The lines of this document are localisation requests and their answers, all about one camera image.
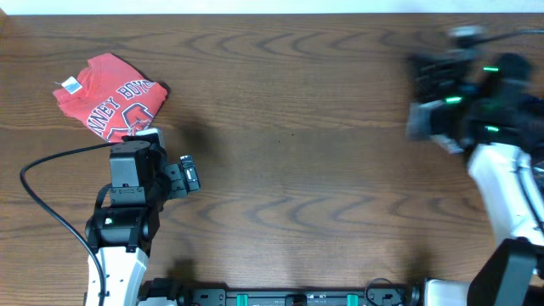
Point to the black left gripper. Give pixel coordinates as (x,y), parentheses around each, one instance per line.
(178,186)

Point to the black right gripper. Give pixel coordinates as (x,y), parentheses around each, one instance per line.
(423,86)

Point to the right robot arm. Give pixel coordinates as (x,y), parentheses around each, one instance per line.
(498,129)

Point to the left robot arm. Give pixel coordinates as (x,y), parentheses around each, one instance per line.
(120,235)

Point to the red folded t-shirt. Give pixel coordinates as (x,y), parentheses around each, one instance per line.
(111,98)

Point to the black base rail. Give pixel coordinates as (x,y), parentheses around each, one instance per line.
(379,292)

